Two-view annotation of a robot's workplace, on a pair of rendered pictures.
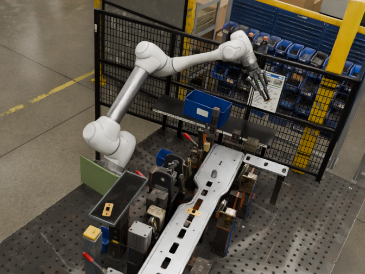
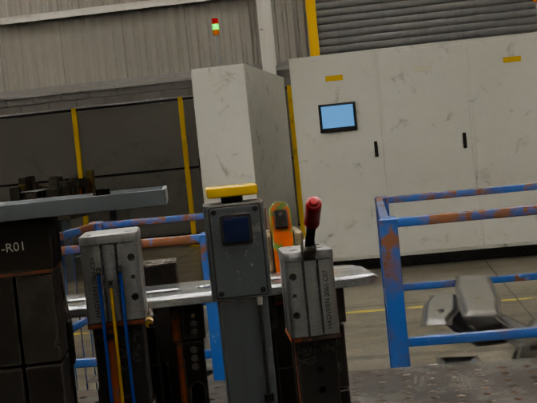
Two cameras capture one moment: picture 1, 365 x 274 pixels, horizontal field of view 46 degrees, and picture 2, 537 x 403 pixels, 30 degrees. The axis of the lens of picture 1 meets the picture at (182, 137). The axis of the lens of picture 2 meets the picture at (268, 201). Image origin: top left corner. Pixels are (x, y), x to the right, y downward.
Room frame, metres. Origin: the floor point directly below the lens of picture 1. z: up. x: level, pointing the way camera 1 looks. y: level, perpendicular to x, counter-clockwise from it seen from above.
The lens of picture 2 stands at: (1.71, 1.47, 1.20)
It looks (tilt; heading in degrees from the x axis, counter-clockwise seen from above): 3 degrees down; 248
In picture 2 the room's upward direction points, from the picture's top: 6 degrees counter-clockwise
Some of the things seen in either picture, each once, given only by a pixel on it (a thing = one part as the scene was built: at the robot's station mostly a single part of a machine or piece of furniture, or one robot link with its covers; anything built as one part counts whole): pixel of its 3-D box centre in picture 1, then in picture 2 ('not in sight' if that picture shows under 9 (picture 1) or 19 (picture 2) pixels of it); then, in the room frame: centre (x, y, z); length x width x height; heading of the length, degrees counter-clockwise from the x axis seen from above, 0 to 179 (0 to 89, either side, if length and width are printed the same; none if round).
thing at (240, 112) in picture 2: not in sight; (248, 148); (-2.15, -8.28, 1.22); 2.40 x 0.54 x 2.45; 58
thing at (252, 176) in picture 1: (244, 195); not in sight; (1.99, -0.44, 0.87); 0.12 x 0.09 x 0.35; 72
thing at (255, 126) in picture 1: (212, 119); not in sight; (2.58, -0.20, 1.02); 0.90 x 0.22 x 0.03; 72
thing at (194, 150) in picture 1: (193, 170); not in sight; (2.15, -0.10, 0.88); 0.07 x 0.06 x 0.35; 72
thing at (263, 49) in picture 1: (262, 50); not in sight; (2.72, -0.45, 1.53); 0.06 x 0.06 x 0.20
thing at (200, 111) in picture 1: (207, 108); not in sight; (2.59, -0.15, 1.10); 0.30 x 0.17 x 0.13; 67
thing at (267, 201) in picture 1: (277, 187); not in sight; (2.13, -0.67, 0.84); 0.11 x 0.06 x 0.29; 72
